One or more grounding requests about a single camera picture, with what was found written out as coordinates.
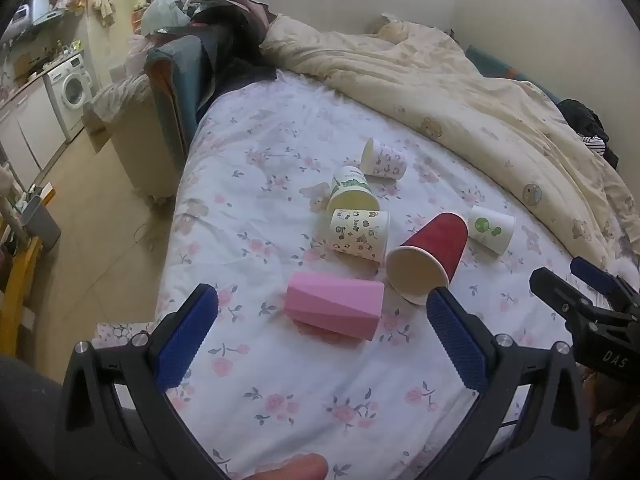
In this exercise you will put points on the range hood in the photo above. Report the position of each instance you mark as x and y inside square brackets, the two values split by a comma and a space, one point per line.
[45, 7]

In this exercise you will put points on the green and yellow paper cup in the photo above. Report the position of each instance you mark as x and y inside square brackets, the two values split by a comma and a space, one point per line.
[350, 191]

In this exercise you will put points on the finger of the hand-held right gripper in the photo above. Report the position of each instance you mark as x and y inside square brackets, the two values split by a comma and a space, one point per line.
[550, 285]
[594, 273]

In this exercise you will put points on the red paper cup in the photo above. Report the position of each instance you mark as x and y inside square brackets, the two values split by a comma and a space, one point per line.
[441, 240]

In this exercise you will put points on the white washing machine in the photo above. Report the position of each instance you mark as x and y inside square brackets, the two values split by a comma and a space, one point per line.
[70, 92]

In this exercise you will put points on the pink faceted cup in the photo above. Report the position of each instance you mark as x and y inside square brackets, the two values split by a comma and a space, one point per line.
[335, 305]

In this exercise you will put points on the cream bear print quilt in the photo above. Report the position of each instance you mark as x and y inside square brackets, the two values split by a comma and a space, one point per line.
[450, 85]

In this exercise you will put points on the yellow stool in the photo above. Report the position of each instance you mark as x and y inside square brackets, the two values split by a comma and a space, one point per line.
[17, 285]

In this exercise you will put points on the teal pillow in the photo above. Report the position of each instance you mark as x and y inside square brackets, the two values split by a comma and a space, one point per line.
[505, 67]

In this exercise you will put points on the white plastic bag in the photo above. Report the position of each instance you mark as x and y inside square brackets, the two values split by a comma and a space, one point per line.
[162, 10]

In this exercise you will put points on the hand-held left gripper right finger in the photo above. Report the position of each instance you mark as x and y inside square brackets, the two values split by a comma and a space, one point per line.
[456, 345]

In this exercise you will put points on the person's left hand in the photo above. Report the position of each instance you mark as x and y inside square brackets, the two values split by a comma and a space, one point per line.
[295, 467]

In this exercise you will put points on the checkered cloth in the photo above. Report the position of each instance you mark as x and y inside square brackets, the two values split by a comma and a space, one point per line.
[120, 97]

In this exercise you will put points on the dark clothing heap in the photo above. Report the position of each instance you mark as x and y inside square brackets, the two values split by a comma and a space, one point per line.
[582, 120]

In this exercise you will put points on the white kitchen cabinet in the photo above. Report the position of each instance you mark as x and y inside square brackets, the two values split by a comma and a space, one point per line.
[30, 125]

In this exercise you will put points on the white cup with purple print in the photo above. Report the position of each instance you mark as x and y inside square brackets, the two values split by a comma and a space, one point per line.
[387, 160]

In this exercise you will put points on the dark grey pants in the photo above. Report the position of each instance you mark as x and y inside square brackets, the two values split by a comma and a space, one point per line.
[27, 420]

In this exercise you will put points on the black clothes pile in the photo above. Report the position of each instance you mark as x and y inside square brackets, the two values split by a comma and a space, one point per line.
[235, 35]

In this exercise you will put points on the white cup with green print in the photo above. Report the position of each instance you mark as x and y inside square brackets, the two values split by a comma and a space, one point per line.
[492, 227]

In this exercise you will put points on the white cup with cartoon print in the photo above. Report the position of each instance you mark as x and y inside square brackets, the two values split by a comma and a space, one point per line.
[357, 235]

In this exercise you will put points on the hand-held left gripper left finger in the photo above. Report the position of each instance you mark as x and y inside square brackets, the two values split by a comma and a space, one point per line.
[186, 342]

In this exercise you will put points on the cardboard box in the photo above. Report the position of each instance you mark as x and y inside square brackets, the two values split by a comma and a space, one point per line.
[97, 130]

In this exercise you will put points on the blue upholstered chair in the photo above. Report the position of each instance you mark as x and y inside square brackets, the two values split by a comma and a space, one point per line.
[172, 75]

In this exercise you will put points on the floral bed sheet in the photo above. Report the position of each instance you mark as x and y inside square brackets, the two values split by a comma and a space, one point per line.
[280, 160]

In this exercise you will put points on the grey waste bin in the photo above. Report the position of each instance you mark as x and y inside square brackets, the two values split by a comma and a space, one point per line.
[40, 220]

